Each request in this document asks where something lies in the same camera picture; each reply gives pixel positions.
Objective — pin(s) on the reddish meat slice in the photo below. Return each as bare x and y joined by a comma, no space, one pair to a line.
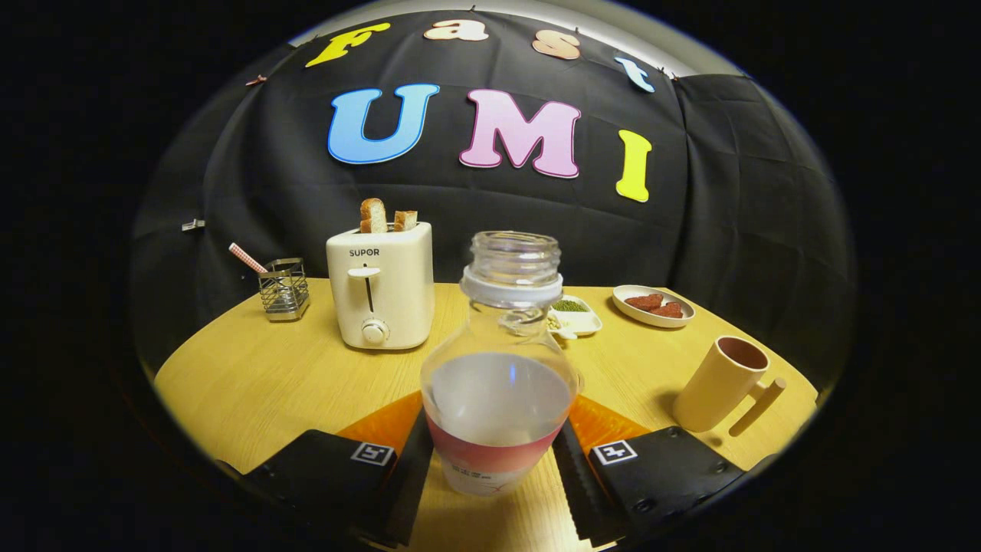
644,302
668,310

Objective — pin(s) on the clear juice bottle pink label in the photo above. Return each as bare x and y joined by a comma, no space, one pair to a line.
498,399

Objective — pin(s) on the round white plate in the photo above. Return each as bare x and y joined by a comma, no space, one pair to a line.
636,316

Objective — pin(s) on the white divided dish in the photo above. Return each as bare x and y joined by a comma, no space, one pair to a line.
582,318

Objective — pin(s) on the pink striped straw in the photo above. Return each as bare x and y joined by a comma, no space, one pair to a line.
247,257

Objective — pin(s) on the copper clip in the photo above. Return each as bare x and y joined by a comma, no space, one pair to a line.
257,79

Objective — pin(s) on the wooden table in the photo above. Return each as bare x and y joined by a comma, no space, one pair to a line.
306,383

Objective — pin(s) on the silver clip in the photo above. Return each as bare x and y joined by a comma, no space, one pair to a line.
193,225

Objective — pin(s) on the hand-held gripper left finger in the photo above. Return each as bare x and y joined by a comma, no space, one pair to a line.
410,494

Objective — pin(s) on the toasted bread slice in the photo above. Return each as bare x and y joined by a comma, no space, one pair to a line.
373,217
405,221

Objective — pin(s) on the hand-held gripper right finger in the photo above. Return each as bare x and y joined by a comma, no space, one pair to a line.
576,494

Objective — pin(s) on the black backdrop cloth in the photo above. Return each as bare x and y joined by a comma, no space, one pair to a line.
291,184

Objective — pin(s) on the white toaster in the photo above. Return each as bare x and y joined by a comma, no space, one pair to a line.
391,299

